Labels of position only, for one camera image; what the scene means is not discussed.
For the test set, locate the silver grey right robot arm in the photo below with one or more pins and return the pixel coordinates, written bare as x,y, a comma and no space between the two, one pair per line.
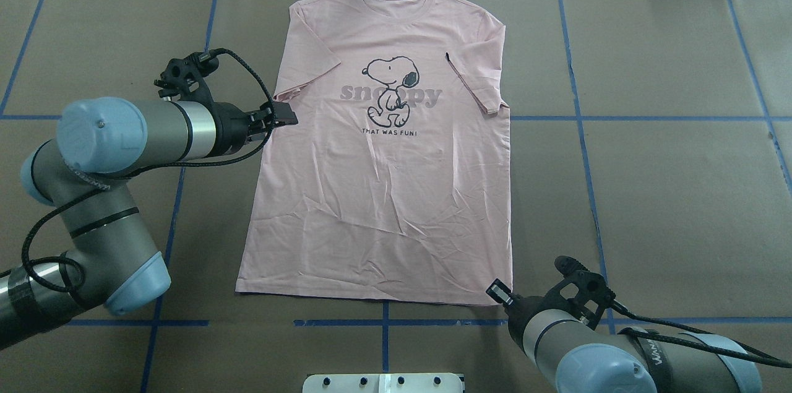
574,357

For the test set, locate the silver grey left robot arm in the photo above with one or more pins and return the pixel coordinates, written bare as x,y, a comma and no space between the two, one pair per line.
94,248

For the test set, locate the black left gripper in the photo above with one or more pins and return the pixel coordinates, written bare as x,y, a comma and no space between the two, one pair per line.
232,125

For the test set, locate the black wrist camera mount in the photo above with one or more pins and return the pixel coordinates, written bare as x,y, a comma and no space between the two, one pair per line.
581,292
184,78

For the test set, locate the white metal camera stand base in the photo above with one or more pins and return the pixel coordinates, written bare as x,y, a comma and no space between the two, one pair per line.
385,382

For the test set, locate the pink Snoopy t-shirt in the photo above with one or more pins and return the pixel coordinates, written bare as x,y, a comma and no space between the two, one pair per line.
395,183

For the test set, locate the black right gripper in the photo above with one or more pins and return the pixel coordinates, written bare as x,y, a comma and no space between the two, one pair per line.
518,310

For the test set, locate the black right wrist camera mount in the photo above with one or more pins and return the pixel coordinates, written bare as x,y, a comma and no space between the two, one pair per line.
581,292

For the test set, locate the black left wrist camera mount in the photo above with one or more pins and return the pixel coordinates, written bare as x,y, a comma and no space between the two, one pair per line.
184,78

